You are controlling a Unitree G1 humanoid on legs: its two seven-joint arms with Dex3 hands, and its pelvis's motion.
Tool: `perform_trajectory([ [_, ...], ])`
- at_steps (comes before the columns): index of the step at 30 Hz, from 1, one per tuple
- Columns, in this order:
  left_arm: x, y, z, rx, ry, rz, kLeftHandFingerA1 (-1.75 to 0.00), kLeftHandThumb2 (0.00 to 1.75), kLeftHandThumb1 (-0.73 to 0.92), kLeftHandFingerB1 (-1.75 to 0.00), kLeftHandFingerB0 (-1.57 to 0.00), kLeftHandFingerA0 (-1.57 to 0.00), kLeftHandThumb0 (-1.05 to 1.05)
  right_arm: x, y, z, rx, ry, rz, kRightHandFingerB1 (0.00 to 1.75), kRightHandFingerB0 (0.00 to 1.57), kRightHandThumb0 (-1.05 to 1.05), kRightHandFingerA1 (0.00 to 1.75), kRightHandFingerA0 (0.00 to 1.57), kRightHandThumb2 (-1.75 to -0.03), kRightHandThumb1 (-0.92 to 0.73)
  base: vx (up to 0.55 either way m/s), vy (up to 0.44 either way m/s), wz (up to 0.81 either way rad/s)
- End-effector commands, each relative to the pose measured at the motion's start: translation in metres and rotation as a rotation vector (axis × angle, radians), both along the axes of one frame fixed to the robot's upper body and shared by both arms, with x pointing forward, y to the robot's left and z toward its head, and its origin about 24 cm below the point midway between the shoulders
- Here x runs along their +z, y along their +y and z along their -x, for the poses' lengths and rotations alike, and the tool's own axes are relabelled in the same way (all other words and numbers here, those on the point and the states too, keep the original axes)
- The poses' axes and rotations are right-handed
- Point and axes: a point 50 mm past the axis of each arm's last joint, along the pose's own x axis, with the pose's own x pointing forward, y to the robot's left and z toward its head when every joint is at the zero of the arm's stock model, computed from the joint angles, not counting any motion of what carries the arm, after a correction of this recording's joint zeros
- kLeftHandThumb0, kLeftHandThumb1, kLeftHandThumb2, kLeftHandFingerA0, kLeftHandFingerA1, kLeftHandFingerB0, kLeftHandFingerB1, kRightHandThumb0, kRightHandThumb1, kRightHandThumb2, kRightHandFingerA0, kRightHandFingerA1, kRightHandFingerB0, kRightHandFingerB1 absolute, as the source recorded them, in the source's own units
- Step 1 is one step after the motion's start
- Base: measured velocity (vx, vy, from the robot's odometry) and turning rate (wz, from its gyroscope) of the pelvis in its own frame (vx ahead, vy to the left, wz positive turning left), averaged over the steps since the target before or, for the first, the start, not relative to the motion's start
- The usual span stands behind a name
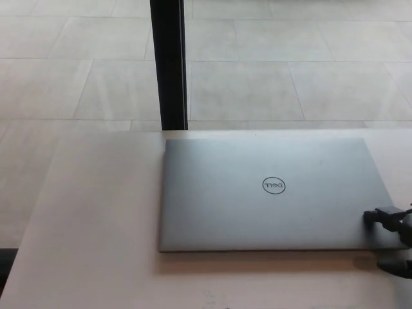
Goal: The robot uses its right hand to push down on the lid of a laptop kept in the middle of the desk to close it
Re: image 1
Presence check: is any silver Dell laptop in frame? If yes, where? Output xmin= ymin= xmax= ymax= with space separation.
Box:
xmin=158 ymin=138 xmax=412 ymax=254

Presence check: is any black vertical window frame post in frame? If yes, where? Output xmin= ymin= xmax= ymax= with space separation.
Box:
xmin=149 ymin=0 xmax=189 ymax=131

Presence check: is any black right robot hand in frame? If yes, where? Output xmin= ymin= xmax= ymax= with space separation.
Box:
xmin=363 ymin=202 xmax=412 ymax=278

